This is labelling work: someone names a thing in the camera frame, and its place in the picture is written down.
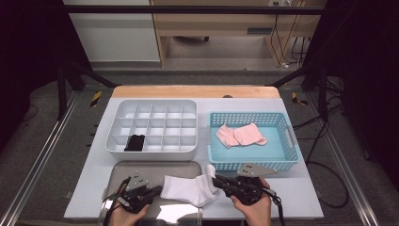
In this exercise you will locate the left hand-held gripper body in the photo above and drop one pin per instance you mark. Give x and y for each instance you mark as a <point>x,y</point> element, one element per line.
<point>136,197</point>

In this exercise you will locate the yellow black tape strip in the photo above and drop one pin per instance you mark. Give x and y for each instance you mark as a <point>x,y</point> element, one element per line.
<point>96,99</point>
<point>296,99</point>

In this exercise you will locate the white compartment storage box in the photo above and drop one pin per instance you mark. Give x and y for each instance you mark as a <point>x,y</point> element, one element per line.
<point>150,155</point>

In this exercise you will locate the transparent grey box lid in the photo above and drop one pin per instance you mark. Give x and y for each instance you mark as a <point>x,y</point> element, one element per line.
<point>175,168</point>

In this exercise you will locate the aluminium rail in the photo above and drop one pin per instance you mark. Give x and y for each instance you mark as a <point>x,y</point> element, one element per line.
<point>341,163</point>
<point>39,163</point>

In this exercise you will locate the black horizontal bar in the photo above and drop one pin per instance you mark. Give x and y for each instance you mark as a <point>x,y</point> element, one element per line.
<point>188,9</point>

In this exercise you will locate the white sock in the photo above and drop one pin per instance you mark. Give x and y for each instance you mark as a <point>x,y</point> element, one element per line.
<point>178,190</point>
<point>210,171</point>

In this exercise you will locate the black metal stand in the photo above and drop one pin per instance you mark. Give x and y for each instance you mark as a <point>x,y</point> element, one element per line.
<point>323,94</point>
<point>61,94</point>

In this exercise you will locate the blue perforated plastic basket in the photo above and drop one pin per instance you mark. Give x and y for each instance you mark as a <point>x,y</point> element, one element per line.
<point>251,157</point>

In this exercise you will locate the person's right hand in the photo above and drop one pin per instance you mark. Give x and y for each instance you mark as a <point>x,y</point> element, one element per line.
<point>257,216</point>

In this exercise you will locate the white power strip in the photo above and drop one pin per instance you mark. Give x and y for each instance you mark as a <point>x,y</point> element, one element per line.
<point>280,2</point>

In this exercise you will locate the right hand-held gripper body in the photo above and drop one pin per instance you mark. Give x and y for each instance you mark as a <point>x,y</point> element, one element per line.
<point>249,190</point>

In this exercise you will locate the white cabinet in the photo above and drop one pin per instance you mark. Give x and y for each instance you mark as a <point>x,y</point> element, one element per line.
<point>116,37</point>

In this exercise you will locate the wooden desk unit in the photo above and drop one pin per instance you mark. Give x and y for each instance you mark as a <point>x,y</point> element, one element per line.
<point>216,22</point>

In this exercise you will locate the dark curtain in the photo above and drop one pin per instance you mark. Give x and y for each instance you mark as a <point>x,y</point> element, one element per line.
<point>370,78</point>
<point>25,47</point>

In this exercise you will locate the person's left hand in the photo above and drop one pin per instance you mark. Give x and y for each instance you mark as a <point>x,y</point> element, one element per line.
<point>125,218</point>

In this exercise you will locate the pink sock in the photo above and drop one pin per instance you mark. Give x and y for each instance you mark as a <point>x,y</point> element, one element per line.
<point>226,136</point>
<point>249,133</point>

